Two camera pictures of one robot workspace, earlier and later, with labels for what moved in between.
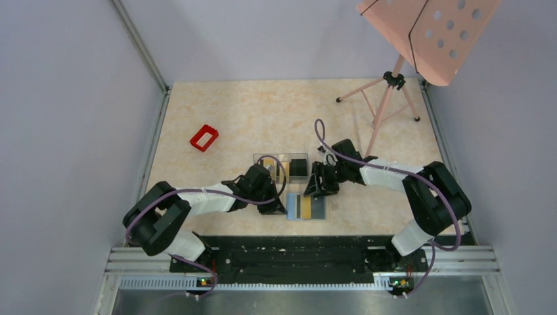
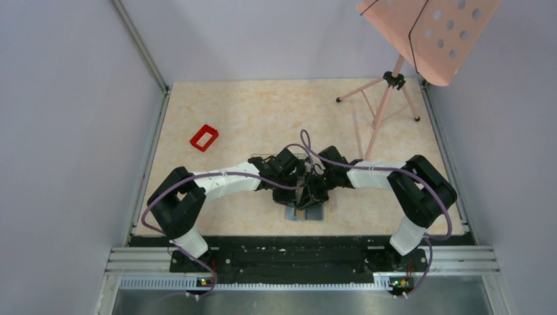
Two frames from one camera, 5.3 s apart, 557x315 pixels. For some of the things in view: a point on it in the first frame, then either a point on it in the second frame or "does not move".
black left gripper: [274, 207] to [289, 197]
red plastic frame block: [200, 133] does not move
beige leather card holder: [305, 208] does not move
